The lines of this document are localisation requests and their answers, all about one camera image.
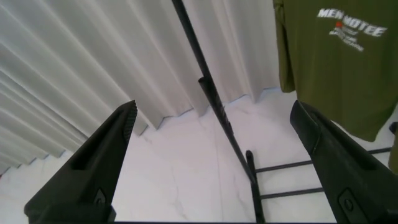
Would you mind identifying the white curtain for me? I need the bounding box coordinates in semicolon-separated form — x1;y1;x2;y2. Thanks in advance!
0;0;280;175

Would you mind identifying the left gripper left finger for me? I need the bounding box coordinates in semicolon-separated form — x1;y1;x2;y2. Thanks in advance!
24;100;138;223

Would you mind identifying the black clothes rack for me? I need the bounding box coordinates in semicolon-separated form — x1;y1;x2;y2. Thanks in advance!
171;0;398;223

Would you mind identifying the green sleeveless shirt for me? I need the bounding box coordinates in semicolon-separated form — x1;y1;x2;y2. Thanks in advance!
272;0;398;175

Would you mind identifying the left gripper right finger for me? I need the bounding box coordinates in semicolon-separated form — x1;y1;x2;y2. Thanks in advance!
289;99;398;224

